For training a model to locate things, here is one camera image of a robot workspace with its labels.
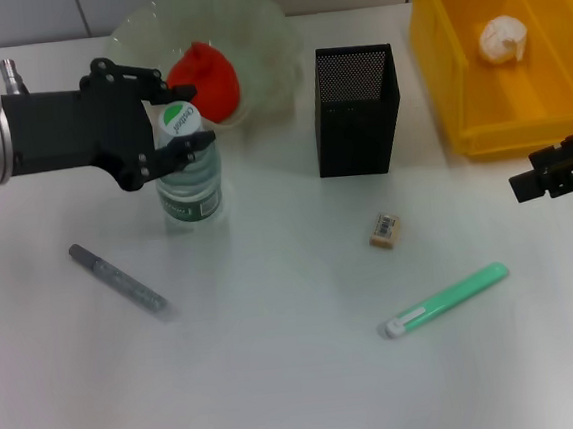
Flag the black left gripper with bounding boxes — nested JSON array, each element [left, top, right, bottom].
[[0, 48, 222, 203]]

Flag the red-orange fruit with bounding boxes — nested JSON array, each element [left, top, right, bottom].
[[163, 37, 244, 129]]

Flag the clear plastic water bottle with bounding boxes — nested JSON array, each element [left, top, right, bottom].
[[148, 97, 230, 237]]

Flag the white paper ball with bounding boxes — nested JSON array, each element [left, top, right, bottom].
[[474, 13, 533, 67]]

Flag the beige eraser with barcode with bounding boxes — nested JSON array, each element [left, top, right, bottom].
[[365, 209, 405, 252]]

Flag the green glass fruit bowl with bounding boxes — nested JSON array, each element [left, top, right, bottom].
[[99, 0, 309, 140]]

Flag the gray marker pen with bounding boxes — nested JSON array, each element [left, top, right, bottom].
[[66, 235, 170, 330]]

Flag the black mesh pen holder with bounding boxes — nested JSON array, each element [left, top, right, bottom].
[[308, 41, 408, 180]]

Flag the yellow plastic bin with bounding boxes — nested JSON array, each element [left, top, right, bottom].
[[407, 0, 573, 167]]

